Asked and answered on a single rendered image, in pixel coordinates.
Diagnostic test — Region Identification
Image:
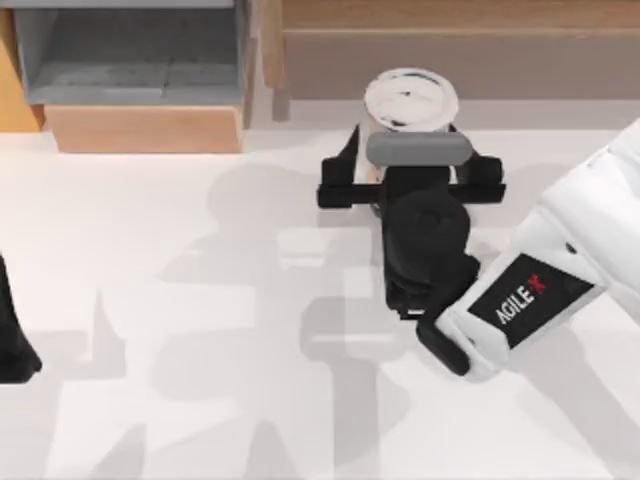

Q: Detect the white can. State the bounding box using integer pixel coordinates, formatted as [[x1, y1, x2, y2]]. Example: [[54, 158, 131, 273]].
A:
[[354, 68, 460, 219]]

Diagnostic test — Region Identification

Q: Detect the pale wooden open shelf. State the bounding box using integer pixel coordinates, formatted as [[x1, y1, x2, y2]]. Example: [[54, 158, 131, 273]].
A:
[[258, 0, 640, 122]]

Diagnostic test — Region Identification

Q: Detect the pale wooden drawer front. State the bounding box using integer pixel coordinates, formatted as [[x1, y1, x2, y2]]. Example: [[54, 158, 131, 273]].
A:
[[43, 102, 247, 154]]

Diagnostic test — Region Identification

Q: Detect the orange wooden cupboard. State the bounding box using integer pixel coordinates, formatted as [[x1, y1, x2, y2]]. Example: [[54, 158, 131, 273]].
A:
[[0, 0, 47, 134]]

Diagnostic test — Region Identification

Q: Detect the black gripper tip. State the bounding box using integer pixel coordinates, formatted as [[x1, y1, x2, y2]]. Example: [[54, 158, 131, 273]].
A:
[[0, 254, 44, 386]]

